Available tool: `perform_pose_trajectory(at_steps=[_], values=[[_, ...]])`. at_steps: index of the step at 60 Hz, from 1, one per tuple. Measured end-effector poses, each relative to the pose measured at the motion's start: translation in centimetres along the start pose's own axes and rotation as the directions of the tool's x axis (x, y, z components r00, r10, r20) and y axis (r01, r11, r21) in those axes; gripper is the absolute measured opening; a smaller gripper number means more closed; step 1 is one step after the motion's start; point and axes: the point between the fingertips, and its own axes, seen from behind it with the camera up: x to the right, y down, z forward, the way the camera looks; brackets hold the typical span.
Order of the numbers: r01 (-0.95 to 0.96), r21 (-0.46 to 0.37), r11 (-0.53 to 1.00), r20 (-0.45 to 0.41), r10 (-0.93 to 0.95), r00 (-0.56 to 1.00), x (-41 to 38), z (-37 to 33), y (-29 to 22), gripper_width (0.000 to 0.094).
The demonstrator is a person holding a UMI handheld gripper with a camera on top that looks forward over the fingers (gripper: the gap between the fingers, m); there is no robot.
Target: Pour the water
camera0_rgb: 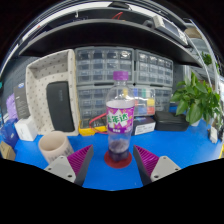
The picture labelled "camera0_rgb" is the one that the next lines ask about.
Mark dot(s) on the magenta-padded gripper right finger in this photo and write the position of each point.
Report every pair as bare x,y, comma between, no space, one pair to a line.
164,168

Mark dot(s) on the clear bottle with purple cap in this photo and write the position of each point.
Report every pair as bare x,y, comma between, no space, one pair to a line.
120,120

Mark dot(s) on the black overhead shelf unit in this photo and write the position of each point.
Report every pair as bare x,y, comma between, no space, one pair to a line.
110,36

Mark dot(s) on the cabinet with coloured drawers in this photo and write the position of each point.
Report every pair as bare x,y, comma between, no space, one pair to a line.
145,103

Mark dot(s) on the yellow multimeter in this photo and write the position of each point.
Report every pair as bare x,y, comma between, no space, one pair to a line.
87,130

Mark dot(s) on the flat round red coaster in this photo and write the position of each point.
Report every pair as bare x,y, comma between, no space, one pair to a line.
118,164

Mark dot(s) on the white box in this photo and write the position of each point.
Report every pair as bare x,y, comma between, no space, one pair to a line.
26,129

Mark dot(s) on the beige ceramic mug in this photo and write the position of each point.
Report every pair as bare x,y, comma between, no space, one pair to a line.
55,148

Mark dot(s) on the blue cardboard box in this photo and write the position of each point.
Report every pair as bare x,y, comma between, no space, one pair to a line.
8,133

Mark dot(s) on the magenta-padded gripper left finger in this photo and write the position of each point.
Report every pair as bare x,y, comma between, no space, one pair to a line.
61,168

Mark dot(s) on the black zip case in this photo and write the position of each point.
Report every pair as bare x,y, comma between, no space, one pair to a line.
60,106

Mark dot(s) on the white metal shelf rack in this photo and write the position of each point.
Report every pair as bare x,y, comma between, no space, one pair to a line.
208,50

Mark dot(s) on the flat black hard case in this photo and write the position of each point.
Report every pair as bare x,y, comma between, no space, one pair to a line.
171,121

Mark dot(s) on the purple plastic bag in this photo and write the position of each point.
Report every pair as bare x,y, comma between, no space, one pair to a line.
11,108

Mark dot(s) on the black upright carton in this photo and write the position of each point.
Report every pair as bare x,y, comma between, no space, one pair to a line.
21,101

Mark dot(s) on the green potted plant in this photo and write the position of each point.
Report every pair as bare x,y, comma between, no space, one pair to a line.
195,100

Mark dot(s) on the black printed box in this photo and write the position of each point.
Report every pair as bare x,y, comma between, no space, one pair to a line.
144,126

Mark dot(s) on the grey small-parts drawer cabinet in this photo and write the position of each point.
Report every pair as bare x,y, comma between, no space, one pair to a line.
155,70
163,100
91,103
103,66

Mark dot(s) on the brown cardboard box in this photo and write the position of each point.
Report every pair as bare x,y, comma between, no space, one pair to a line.
6,151

